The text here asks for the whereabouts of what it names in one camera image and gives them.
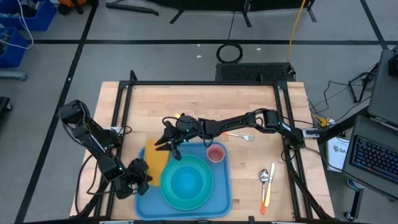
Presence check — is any fork with orange handle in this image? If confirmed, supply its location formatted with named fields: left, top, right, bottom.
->
left=221, top=131, right=257, bottom=142

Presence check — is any coiled black cable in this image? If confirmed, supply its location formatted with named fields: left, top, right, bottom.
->
left=216, top=42, right=244, bottom=64

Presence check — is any orange cloth napkin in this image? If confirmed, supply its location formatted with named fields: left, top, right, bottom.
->
left=144, top=138, right=170, bottom=188

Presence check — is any teal plate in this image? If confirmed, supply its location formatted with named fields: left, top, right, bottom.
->
left=159, top=154, right=215, bottom=211

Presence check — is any black perforated computer case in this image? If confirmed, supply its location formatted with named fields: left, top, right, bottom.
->
left=215, top=62, right=297, bottom=83

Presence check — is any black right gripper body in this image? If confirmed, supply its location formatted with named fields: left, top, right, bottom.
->
left=174, top=114, right=203, bottom=144

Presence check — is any workstation monitor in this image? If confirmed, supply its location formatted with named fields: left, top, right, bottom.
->
left=367, top=49, right=398, bottom=128

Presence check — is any pink plastic cup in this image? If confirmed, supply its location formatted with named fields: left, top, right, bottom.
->
left=206, top=144, right=226, bottom=164

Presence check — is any spoon with orange handle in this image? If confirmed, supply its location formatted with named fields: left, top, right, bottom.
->
left=259, top=168, right=270, bottom=215

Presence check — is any black stand foot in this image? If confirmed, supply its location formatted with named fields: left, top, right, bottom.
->
left=104, top=1, right=160, bottom=17

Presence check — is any black aluminium table frame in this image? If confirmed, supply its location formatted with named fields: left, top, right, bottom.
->
left=70, top=70, right=336, bottom=224

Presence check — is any blue plastic tray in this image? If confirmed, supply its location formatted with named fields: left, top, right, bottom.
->
left=134, top=141, right=234, bottom=222

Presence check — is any white printed paper sheet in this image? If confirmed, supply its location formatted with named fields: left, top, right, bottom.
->
left=326, top=136, right=351, bottom=174

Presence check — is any grey floor bar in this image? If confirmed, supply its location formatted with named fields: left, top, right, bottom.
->
left=0, top=70, right=29, bottom=82

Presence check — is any yellow hanging cable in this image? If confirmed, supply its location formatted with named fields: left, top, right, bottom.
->
left=285, top=0, right=308, bottom=63

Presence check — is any knife with yellow handle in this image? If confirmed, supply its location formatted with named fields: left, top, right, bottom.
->
left=264, top=161, right=276, bottom=208

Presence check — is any white cable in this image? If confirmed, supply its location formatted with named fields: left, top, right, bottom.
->
left=0, top=0, right=35, bottom=50

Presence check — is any orange black bag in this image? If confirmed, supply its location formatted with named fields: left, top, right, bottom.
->
left=57, top=0, right=94, bottom=16

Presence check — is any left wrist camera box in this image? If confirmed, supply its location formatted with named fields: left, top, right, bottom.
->
left=114, top=179, right=139, bottom=200

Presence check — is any yellow cable plug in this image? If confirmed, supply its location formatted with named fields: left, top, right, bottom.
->
left=312, top=113, right=331, bottom=128

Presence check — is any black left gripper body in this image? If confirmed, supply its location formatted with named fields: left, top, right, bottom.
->
left=127, top=157, right=149, bottom=185

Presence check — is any grey workstation shelf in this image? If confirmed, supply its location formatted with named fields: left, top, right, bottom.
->
left=341, top=114, right=398, bottom=200

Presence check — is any blue storage bin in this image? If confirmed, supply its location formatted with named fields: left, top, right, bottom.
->
left=0, top=0, right=58, bottom=32
left=0, top=26, right=30, bottom=69

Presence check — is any light blue ribbed bowl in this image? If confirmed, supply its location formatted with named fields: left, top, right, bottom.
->
left=169, top=164, right=205, bottom=202

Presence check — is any backlit keyboard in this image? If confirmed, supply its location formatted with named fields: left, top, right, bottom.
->
left=349, top=134, right=398, bottom=185

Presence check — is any black partition screen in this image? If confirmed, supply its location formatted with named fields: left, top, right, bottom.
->
left=146, top=0, right=318, bottom=29

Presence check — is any black chair base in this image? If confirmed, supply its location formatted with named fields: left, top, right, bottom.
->
left=0, top=96, right=13, bottom=113

